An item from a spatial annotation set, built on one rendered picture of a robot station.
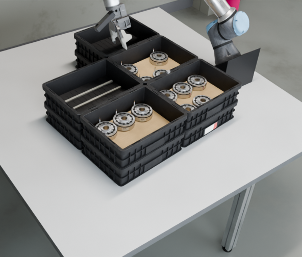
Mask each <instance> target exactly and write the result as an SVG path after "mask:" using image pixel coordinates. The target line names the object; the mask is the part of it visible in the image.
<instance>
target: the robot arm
mask: <svg viewBox="0 0 302 257"><path fill-rule="evenodd" d="M103 1H104V5H105V7H106V11H109V12H108V13H107V14H106V15H105V16H104V17H103V18H102V19H101V20H100V21H99V22H98V23H97V24H96V25H95V26H94V27H93V28H94V29H95V30H96V31H97V32H100V31H101V30H102V29H103V28H104V27H105V26H106V25H107V24H108V23H109V30H110V34H111V39H112V42H113V43H114V44H116V41H115V38H116V37H117V36H118V38H119V40H120V42H121V44H122V47H123V48H125V49H126V50H127V45H126V42H128V41H129V40H130V39H131V38H132V35H130V34H126V33H125V31H124V29H127V28H130V27H131V24H130V20H129V17H128V16H127V13H126V10H125V6H124V4H123V3H120V0H103ZM204 1H205V2H206V3H207V5H208V6H209V7H210V8H211V10H212V11H213V12H214V13H215V15H216V16H217V17H218V19H217V20H215V21H213V22H211V23H209V24H208V25H207V26H206V31H207V35H208V37H209V39H210V42H211V45H212V47H213V50H214V58H215V65H218V64H220V63H223V62H226V61H228V60H231V59H233V58H236V57H238V56H240V55H241V53H240V52H239V51H238V49H237V48H236V46H235V45H234V44H233V41H232V38H235V37H237V36H240V35H242V34H244V33H245V32H246V31H247V30H248V28H249V19H248V16H247V15H246V14H245V13H244V12H242V11H237V10H236V8H235V7H230V5H229V4H228V3H227V2H226V0H204ZM129 24H130V25H129Z"/></svg>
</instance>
